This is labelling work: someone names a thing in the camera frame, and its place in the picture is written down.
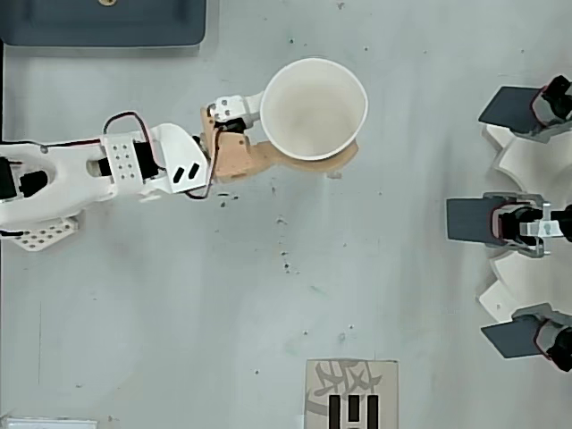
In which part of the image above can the tan gripper black servo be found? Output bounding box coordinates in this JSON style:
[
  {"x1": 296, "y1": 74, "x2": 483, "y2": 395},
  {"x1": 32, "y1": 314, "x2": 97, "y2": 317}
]
[{"x1": 198, "y1": 90, "x2": 360, "y2": 185}]

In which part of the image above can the white paper cup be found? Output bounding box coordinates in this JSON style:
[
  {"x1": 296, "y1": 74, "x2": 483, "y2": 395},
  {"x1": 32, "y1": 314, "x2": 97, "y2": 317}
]
[{"x1": 259, "y1": 56, "x2": 370, "y2": 163}]

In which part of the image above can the blue-grey tray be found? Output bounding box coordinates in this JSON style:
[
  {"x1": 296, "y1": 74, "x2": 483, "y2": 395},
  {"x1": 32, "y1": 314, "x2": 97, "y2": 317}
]
[{"x1": 0, "y1": 0, "x2": 209, "y2": 48}]

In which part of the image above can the grey card with black print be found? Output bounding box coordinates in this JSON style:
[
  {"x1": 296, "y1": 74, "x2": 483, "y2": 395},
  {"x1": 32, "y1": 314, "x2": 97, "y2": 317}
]
[{"x1": 304, "y1": 357, "x2": 400, "y2": 429}]

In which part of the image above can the black red gripper cable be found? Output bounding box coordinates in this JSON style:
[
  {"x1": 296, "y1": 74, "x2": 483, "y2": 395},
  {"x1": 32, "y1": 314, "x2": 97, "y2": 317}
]
[{"x1": 184, "y1": 126, "x2": 223, "y2": 201}]

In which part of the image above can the red black arm cable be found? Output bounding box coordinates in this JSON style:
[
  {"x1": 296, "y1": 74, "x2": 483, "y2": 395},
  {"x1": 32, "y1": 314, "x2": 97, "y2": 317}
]
[{"x1": 43, "y1": 111, "x2": 164, "y2": 173}]

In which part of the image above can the camera with dark grey plate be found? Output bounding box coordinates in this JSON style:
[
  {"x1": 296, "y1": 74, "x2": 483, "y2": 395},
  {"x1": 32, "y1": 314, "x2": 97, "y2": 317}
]
[
  {"x1": 445, "y1": 190, "x2": 572, "y2": 259},
  {"x1": 479, "y1": 302, "x2": 572, "y2": 374},
  {"x1": 476, "y1": 73, "x2": 572, "y2": 145}
]

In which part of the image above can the white perforated base plate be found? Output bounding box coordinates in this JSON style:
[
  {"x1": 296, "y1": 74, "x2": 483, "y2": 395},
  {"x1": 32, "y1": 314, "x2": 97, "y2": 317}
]
[{"x1": 12, "y1": 212, "x2": 80, "y2": 254}]

